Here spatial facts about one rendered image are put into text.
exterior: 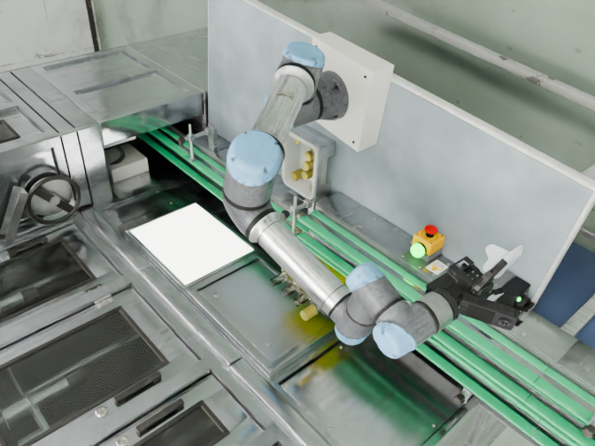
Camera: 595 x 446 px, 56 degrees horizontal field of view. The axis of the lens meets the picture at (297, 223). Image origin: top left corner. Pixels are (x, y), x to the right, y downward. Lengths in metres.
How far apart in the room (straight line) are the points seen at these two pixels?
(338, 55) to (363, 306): 0.84
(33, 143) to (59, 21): 3.03
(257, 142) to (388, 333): 0.50
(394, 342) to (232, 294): 1.00
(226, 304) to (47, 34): 3.68
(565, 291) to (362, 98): 0.83
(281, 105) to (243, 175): 0.26
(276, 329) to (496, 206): 0.79
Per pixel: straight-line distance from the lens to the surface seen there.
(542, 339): 1.64
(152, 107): 2.44
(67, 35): 5.28
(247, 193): 1.25
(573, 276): 1.92
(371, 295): 1.11
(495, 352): 1.58
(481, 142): 1.57
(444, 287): 1.19
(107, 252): 2.25
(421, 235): 1.74
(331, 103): 1.69
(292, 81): 1.47
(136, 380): 1.83
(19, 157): 2.28
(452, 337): 1.68
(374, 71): 1.63
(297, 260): 1.26
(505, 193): 1.59
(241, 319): 1.89
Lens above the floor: 2.01
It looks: 34 degrees down
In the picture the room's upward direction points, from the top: 117 degrees counter-clockwise
